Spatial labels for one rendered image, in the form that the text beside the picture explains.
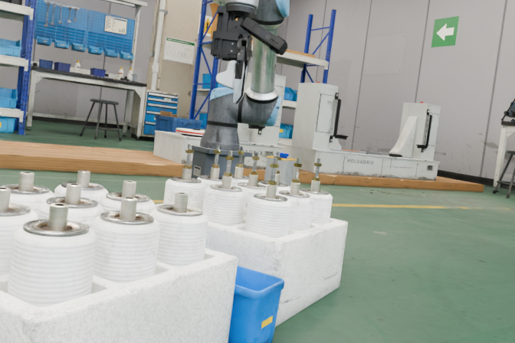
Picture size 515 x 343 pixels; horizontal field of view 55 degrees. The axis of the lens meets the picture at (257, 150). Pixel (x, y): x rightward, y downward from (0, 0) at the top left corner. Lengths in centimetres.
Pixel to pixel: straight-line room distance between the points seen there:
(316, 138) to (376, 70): 436
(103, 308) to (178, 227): 20
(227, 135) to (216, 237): 78
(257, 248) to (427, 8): 698
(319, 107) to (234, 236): 300
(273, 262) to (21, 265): 52
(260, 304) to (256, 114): 100
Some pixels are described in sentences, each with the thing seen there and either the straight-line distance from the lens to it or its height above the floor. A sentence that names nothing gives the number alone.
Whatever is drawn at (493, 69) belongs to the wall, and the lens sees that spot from 693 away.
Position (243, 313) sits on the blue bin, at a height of 7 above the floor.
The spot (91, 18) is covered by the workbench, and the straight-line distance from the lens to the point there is 725.
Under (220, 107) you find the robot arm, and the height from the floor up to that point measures 45.
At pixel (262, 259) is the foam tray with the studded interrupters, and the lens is 102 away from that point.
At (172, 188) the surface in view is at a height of 23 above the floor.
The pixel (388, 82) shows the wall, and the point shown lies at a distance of 799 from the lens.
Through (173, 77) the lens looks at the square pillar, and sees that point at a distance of 772.
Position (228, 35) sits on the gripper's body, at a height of 59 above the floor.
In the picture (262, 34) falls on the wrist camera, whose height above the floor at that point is 61.
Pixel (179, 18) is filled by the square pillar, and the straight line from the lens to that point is 783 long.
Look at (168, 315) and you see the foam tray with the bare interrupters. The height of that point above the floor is 13.
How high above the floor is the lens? 41
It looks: 3 degrees down
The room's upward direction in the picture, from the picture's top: 7 degrees clockwise
